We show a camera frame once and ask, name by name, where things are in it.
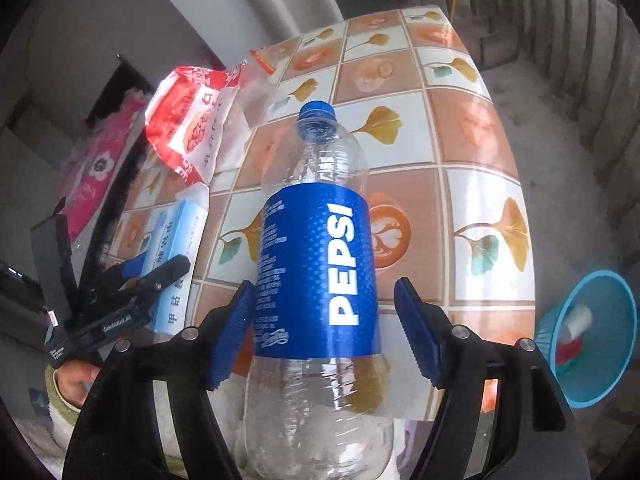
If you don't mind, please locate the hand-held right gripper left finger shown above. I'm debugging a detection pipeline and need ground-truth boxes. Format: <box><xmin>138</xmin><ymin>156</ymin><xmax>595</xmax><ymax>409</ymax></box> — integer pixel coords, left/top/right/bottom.
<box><xmin>62</xmin><ymin>280</ymin><xmax>257</xmax><ymax>480</ymax></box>

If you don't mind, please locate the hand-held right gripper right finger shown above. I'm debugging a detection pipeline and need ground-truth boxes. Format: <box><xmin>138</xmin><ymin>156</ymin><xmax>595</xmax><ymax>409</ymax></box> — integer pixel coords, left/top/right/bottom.
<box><xmin>394</xmin><ymin>276</ymin><xmax>581</xmax><ymax>480</ymax></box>

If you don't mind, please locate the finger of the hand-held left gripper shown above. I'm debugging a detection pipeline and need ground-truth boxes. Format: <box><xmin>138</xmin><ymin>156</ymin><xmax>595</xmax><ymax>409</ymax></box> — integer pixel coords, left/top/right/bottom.
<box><xmin>111</xmin><ymin>254</ymin><xmax>192</xmax><ymax>310</ymax></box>
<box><xmin>122</xmin><ymin>256</ymin><xmax>147</xmax><ymax>281</ymax></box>

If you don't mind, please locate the light blue medicine box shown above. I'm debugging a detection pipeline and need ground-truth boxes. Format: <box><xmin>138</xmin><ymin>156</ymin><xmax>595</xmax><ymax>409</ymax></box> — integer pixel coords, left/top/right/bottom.
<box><xmin>145</xmin><ymin>199</ymin><xmax>211</xmax><ymax>336</ymax></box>

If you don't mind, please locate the clear plastic bottle blue label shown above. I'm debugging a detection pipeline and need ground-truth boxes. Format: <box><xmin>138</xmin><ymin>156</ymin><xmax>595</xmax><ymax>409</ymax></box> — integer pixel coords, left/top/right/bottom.
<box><xmin>242</xmin><ymin>100</ymin><xmax>396</xmax><ymax>480</ymax></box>

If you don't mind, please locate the red and white plastic bag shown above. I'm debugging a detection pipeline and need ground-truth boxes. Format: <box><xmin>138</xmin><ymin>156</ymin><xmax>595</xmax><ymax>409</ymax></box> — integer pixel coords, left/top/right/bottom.
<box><xmin>144</xmin><ymin>49</ymin><xmax>281</xmax><ymax>186</ymax></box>

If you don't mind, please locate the paper cup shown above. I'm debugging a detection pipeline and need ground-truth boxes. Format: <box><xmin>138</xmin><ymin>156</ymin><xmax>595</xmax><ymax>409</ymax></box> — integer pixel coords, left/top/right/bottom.
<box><xmin>564</xmin><ymin>304</ymin><xmax>594</xmax><ymax>341</ymax></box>

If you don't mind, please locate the blue plastic waste basket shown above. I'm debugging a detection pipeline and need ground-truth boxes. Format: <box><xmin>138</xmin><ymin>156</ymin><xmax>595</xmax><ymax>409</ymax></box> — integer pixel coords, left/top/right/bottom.
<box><xmin>532</xmin><ymin>270</ymin><xmax>638</xmax><ymax>408</ymax></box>

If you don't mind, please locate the person's left forearm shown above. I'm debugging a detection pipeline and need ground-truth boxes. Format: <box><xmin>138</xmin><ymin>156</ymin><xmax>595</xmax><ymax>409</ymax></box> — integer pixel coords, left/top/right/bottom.
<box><xmin>44</xmin><ymin>365</ymin><xmax>101</xmax><ymax>461</ymax></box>

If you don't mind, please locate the person's left hand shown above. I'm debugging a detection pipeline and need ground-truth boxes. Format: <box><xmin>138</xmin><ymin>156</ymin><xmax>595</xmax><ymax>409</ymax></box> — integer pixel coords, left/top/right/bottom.
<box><xmin>52</xmin><ymin>360</ymin><xmax>103</xmax><ymax>409</ymax></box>

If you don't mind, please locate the pink floral packet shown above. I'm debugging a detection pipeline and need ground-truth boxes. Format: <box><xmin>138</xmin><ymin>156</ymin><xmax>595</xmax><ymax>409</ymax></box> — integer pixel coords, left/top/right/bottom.
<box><xmin>55</xmin><ymin>97</ymin><xmax>148</xmax><ymax>241</ymax></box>

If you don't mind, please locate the tile patterned table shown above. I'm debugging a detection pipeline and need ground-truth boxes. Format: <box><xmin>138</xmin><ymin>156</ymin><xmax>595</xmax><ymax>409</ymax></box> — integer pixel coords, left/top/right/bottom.
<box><xmin>107</xmin><ymin>6</ymin><xmax>536</xmax><ymax>423</ymax></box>

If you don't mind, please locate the metal balcony railing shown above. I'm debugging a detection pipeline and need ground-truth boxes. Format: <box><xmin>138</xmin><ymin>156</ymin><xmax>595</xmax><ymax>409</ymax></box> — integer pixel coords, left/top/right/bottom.
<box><xmin>520</xmin><ymin>0</ymin><xmax>640</xmax><ymax>241</ymax></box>

